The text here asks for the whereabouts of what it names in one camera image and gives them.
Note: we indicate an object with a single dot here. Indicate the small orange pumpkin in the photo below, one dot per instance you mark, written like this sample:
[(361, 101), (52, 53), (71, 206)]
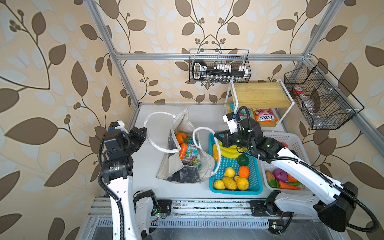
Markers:
[(292, 179)]

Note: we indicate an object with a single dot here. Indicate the red green candy bag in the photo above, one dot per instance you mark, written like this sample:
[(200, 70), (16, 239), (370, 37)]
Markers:
[(243, 114)]

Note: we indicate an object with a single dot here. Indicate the orange carrot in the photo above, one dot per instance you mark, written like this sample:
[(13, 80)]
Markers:
[(286, 186), (183, 150)]

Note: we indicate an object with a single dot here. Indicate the yellow bumpy lemon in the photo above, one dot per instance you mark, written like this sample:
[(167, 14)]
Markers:
[(229, 183)]

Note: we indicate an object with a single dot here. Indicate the green banana bunch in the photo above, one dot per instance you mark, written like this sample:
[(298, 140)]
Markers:
[(232, 152)]

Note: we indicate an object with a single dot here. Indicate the black wire basket centre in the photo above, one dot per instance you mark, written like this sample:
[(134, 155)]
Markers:
[(234, 57)]

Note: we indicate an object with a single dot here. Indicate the brown potato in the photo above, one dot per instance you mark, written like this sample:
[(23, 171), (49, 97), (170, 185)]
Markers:
[(269, 176)]

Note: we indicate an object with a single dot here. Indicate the orange fruit white basket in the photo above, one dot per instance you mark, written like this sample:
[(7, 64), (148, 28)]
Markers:
[(181, 137)]

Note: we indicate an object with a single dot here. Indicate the white plastic basket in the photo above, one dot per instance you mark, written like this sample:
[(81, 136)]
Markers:
[(295, 145)]

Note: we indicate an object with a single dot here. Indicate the orange tangerine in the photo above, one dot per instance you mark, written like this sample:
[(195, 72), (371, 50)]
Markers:
[(244, 172)]

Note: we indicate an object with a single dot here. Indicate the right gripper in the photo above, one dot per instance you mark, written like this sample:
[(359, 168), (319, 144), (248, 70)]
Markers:
[(225, 139)]

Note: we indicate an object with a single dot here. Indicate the white wooden shelf rack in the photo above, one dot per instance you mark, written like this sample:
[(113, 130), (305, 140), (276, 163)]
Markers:
[(272, 95)]

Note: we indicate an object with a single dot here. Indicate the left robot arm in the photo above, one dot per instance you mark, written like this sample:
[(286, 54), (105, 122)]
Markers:
[(131, 211)]

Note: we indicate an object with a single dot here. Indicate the orange Fox's candy bag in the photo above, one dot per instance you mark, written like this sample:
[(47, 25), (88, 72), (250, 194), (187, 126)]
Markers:
[(265, 116)]

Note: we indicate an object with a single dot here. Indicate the black wire basket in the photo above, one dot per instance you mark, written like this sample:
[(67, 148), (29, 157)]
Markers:
[(234, 57), (335, 104)]

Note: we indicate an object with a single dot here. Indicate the black tool in basket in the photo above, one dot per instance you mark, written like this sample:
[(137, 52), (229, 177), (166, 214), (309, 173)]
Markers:
[(201, 71)]

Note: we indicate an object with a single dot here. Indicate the yellow round lemon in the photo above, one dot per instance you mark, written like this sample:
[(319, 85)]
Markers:
[(242, 183)]

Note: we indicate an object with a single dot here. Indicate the green avocado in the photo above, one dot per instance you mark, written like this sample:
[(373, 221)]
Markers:
[(243, 160)]

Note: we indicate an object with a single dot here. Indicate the plastic bottle red cap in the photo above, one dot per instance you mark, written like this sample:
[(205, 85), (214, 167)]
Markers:
[(306, 103)]

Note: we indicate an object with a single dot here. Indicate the teal plastic basket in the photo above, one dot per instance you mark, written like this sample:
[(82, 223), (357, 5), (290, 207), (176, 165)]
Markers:
[(255, 187)]

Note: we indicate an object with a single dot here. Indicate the purple onion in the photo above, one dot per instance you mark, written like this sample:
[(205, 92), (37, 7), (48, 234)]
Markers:
[(280, 175)]

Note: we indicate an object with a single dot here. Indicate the small yellow lemon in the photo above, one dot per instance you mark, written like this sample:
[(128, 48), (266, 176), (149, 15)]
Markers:
[(219, 185)]

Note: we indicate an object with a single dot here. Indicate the black wire basket right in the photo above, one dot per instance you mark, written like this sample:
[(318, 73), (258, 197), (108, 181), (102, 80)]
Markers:
[(335, 104)]

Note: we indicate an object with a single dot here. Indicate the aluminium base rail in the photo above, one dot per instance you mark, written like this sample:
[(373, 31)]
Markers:
[(199, 213)]

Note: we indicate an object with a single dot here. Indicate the green pepper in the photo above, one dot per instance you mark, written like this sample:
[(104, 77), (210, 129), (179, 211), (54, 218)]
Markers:
[(274, 184)]

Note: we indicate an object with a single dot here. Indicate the pink teal snack bag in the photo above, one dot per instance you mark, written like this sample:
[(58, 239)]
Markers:
[(191, 153)]

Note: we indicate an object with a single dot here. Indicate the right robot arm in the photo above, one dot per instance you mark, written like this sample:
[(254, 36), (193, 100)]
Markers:
[(331, 201)]

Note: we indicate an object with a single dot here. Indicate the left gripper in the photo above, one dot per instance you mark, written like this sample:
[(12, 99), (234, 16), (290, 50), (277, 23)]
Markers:
[(133, 132)]

